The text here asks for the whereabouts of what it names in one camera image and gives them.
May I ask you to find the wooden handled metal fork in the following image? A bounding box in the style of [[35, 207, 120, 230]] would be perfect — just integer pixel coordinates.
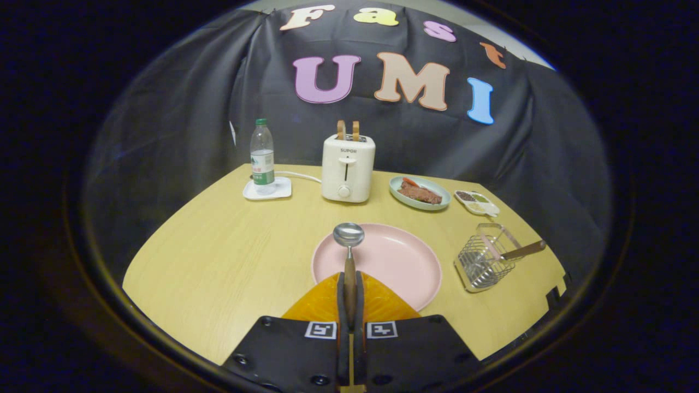
[[481, 235, 547, 263]]

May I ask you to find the pink plate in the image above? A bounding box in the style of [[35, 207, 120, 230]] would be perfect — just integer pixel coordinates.
[[311, 223, 443, 312]]

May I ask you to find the brown meat slice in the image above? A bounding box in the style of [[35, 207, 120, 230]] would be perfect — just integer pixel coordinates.
[[397, 181, 443, 205]]

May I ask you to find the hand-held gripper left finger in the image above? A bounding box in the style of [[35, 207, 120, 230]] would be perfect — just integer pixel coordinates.
[[221, 271, 350, 391]]

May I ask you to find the clear plastic water bottle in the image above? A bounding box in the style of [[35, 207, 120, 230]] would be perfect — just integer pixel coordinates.
[[250, 118, 275, 195]]

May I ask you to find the white divided dish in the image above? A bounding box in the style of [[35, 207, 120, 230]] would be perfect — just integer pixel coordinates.
[[454, 189, 500, 218]]

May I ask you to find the metal basket in clear tray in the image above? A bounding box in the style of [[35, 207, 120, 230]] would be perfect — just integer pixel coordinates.
[[453, 223, 522, 294]]

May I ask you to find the wooden handled metal spoon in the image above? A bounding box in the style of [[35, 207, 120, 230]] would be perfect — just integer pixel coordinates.
[[333, 222, 365, 328]]

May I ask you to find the white square coaster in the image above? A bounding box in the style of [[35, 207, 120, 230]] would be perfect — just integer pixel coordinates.
[[242, 176, 292, 201]]

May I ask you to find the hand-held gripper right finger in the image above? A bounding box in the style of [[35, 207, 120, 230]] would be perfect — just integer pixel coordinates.
[[354, 271, 482, 391]]

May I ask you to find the white toaster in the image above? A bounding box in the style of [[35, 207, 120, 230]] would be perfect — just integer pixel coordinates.
[[321, 134, 376, 204]]

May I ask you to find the white power cable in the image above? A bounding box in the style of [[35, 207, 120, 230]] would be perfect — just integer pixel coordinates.
[[273, 171, 323, 184]]

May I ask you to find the pale green plate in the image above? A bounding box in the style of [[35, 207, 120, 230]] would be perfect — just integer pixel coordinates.
[[389, 176, 452, 211]]

